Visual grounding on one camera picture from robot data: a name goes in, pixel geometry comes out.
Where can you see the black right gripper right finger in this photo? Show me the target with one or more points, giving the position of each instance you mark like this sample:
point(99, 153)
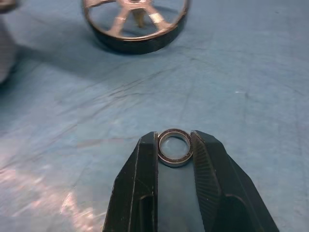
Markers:
point(217, 183)

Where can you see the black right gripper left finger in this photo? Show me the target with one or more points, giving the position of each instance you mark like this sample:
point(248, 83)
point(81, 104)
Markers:
point(131, 183)

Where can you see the grey cylindrical motor housing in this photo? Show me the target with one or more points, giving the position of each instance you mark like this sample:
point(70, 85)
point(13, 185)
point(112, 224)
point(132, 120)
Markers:
point(6, 48)

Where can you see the spoked metal rotor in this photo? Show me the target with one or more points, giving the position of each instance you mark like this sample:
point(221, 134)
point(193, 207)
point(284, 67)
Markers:
point(135, 44)

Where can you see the blue cloth mat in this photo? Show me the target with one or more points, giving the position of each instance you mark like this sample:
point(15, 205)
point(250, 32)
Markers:
point(169, 96)

